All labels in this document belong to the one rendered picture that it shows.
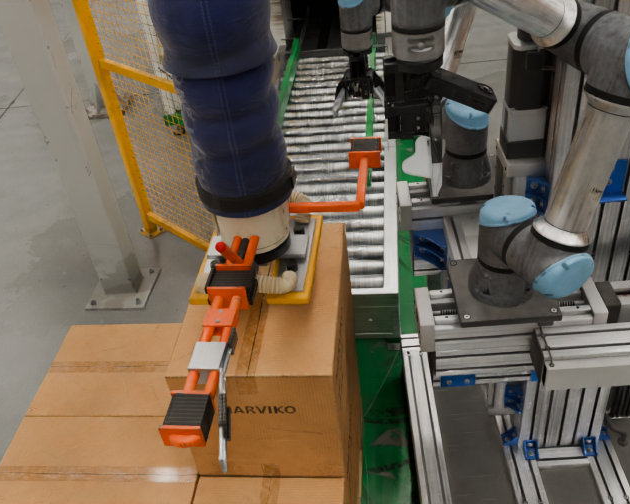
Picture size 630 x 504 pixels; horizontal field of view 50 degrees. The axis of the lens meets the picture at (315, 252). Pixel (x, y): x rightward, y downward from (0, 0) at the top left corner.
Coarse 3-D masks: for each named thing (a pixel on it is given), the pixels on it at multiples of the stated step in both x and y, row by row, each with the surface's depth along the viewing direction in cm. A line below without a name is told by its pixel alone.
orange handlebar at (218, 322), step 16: (368, 160) 180; (304, 208) 165; (320, 208) 165; (336, 208) 164; (352, 208) 164; (240, 240) 158; (256, 240) 157; (240, 304) 141; (208, 320) 136; (224, 320) 135; (208, 336) 133; (224, 336) 132; (192, 384) 123; (208, 384) 123
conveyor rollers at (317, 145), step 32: (320, 64) 399; (320, 96) 363; (288, 128) 338; (320, 128) 334; (352, 128) 332; (320, 160) 313; (320, 192) 292; (352, 192) 290; (352, 224) 268; (352, 256) 255; (352, 288) 241
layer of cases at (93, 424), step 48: (96, 336) 232; (144, 336) 230; (48, 384) 217; (96, 384) 214; (144, 384) 212; (48, 432) 201; (96, 432) 199; (144, 432) 197; (0, 480) 189; (48, 480) 188; (96, 480) 186; (144, 480) 184; (192, 480) 183; (240, 480) 181; (288, 480) 180; (336, 480) 178
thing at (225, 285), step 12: (216, 264) 147; (228, 264) 147; (240, 264) 146; (216, 276) 146; (228, 276) 146; (240, 276) 145; (252, 276) 144; (204, 288) 142; (216, 288) 141; (228, 288) 141; (240, 288) 140; (252, 288) 146; (228, 300) 143; (252, 300) 143
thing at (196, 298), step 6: (216, 234) 180; (204, 258) 173; (204, 264) 171; (210, 264) 166; (204, 270) 168; (192, 294) 162; (198, 294) 162; (192, 300) 161; (198, 300) 161; (204, 300) 160
